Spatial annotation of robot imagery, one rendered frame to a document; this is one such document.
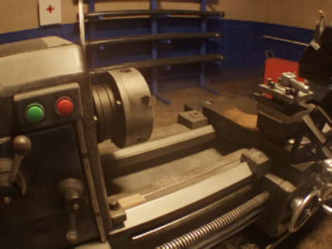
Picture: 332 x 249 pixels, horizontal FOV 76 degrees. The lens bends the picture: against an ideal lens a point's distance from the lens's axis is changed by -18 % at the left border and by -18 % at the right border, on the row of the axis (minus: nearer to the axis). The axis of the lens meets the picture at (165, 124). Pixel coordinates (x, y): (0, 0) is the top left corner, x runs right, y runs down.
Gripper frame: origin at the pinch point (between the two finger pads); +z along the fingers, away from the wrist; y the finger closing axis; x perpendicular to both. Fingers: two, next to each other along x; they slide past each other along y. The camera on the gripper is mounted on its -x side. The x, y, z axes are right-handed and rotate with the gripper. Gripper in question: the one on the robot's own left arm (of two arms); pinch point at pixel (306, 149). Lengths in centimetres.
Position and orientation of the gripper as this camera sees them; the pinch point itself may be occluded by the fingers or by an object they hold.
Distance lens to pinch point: 45.1
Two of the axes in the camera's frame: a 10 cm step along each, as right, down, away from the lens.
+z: -2.8, 6.1, 7.4
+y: -8.2, 2.4, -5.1
